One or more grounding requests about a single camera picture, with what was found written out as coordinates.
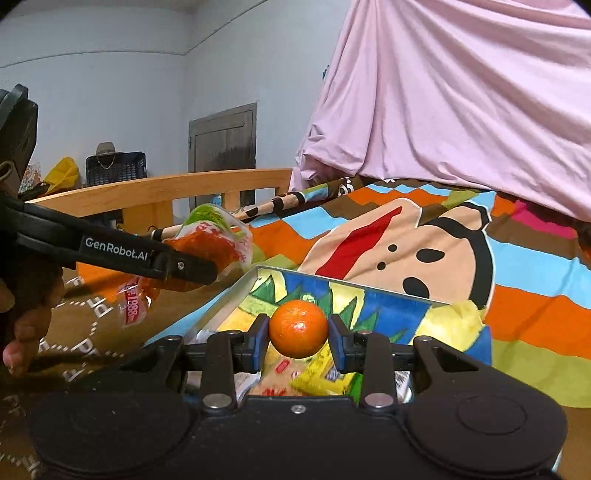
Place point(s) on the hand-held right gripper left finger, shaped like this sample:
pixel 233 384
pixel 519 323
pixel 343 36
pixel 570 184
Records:
pixel 261 344

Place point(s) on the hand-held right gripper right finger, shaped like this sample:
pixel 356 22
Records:
pixel 336 346

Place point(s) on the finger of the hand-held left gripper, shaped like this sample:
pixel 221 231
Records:
pixel 194 272

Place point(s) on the clear orange snack packet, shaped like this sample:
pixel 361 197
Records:
pixel 207 244

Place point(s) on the orange tangerine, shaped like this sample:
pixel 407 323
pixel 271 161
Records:
pixel 298 327

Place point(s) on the shallow cartoon printed box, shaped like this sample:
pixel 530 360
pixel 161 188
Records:
pixel 392 314

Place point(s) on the red white snack packet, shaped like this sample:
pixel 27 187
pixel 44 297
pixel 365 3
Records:
pixel 134 304

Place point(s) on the person's left hand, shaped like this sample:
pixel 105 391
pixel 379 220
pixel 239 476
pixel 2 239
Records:
pixel 32 332

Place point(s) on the yellow green snack packet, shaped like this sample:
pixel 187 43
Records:
pixel 323 376

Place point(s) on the yellow bag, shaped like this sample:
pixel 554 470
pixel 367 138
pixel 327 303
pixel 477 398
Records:
pixel 62 173

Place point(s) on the beige hat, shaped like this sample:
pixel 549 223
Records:
pixel 106 148

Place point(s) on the black plastic crate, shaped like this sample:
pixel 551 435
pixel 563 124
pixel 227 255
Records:
pixel 131 170

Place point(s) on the cartoon printed brown blanket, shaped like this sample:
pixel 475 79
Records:
pixel 531 323

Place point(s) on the teal floral cloth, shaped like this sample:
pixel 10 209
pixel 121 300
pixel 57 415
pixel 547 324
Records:
pixel 324 73

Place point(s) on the pink bed sheet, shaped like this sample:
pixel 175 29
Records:
pixel 438 92

